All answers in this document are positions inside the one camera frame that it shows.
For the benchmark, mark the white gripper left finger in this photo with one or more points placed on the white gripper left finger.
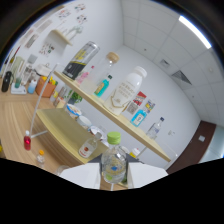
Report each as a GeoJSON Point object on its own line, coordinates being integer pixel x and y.
{"type": "Point", "coordinates": [83, 176]}

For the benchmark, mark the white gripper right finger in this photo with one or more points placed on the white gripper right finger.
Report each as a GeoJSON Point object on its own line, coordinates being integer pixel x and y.
{"type": "Point", "coordinates": [145, 174]}

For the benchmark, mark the clear bottle green cap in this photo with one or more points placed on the clear bottle green cap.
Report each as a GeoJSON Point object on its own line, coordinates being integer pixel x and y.
{"type": "Point", "coordinates": [114, 163]}

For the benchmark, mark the clear bottle orange cap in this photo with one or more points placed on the clear bottle orange cap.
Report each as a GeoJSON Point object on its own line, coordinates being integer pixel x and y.
{"type": "Point", "coordinates": [40, 160]}

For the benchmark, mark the small red liquid bottle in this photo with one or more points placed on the small red liquid bottle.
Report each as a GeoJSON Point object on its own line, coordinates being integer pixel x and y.
{"type": "Point", "coordinates": [27, 142]}

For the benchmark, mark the light blue cup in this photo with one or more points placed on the light blue cup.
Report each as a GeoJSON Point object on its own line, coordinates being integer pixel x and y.
{"type": "Point", "coordinates": [32, 87]}

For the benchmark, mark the clear bottle red white label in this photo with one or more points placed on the clear bottle red white label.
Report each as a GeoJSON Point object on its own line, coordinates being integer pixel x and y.
{"type": "Point", "coordinates": [87, 150]}

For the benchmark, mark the clear bottle blue cap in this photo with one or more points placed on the clear bottle blue cap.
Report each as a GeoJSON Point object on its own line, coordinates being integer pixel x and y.
{"type": "Point", "coordinates": [154, 129]}

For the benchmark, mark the white plate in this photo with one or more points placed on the white plate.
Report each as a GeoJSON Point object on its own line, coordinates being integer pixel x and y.
{"type": "Point", "coordinates": [95, 130]}

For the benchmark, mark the two-tier wooden shelf rack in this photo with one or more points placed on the two-tier wooden shelf rack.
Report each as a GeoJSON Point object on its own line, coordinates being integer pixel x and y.
{"type": "Point", "coordinates": [66, 128]}

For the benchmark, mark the brown door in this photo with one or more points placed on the brown door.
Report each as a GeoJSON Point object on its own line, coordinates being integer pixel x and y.
{"type": "Point", "coordinates": [193, 146]}

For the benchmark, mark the small blue bottle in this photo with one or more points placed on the small blue bottle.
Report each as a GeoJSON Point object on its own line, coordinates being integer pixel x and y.
{"type": "Point", "coordinates": [138, 118]}

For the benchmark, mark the green potted plant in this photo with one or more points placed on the green potted plant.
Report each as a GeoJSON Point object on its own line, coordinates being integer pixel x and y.
{"type": "Point", "coordinates": [76, 97]}

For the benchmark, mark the large white bottle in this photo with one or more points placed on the large white bottle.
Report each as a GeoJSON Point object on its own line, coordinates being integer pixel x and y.
{"type": "Point", "coordinates": [121, 93]}

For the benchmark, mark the small teal bottle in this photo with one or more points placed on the small teal bottle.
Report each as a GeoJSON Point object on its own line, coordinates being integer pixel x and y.
{"type": "Point", "coordinates": [101, 88]}

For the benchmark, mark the orange storage box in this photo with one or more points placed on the orange storage box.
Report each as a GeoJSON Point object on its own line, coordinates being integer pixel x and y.
{"type": "Point", "coordinates": [45, 88]}

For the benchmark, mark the small pink bottle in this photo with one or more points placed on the small pink bottle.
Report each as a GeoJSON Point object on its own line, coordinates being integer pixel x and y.
{"type": "Point", "coordinates": [82, 77]}

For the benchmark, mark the glass jar cork lid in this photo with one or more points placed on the glass jar cork lid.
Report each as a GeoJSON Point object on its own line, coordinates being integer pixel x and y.
{"type": "Point", "coordinates": [96, 75]}

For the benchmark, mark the ceiling air vent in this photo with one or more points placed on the ceiling air vent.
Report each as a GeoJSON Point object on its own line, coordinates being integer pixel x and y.
{"type": "Point", "coordinates": [181, 77]}

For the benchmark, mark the white tray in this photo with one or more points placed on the white tray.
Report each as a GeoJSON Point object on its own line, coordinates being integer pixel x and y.
{"type": "Point", "coordinates": [18, 90]}

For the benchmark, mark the black yellow silver canister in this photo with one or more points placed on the black yellow silver canister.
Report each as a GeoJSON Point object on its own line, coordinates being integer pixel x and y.
{"type": "Point", "coordinates": [78, 63]}

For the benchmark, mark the black bag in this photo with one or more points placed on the black bag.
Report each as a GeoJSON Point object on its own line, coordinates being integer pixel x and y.
{"type": "Point", "coordinates": [6, 81]}

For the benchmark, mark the white flower vase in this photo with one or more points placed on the white flower vase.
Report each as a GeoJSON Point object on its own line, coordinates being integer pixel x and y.
{"type": "Point", "coordinates": [75, 32]}

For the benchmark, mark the ceiling light panel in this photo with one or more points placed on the ceiling light panel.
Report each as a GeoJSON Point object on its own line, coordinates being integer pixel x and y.
{"type": "Point", "coordinates": [195, 31]}

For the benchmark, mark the multicolour wall poster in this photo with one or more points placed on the multicolour wall poster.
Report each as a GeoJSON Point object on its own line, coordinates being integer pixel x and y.
{"type": "Point", "coordinates": [150, 105]}

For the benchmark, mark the red wall poster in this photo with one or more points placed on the red wall poster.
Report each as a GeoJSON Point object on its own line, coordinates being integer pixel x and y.
{"type": "Point", "coordinates": [138, 98]}

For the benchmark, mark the wooden wall shelf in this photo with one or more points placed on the wooden wall shelf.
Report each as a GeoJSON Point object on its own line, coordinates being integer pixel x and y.
{"type": "Point", "coordinates": [61, 37]}

